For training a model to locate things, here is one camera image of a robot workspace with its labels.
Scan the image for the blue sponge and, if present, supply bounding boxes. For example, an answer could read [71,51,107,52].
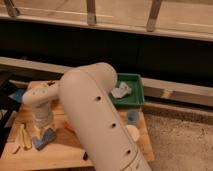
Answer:
[32,128,56,151]

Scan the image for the green plastic tray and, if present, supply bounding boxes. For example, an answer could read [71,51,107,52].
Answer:
[109,73,145,108]

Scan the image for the peeled banana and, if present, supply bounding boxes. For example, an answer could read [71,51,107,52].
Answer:
[12,124,32,154]

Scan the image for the crumpled white cloth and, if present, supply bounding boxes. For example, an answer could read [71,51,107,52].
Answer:
[111,82,132,99]

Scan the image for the blue object at left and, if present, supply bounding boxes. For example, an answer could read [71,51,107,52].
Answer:
[10,89,25,103]

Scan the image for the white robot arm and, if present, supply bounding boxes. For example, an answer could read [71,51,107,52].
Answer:
[23,63,152,171]

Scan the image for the wooden board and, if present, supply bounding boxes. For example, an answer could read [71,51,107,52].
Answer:
[0,78,155,171]

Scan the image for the blue cup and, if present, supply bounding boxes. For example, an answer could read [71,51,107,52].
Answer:
[126,110,139,125]

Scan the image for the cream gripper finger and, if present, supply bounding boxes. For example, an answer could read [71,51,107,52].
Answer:
[49,121,56,131]
[32,127,41,139]

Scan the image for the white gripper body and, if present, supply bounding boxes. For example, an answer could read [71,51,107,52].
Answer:
[33,112,54,134]

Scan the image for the white round container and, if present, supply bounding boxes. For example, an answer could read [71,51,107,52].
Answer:
[126,125,140,142]

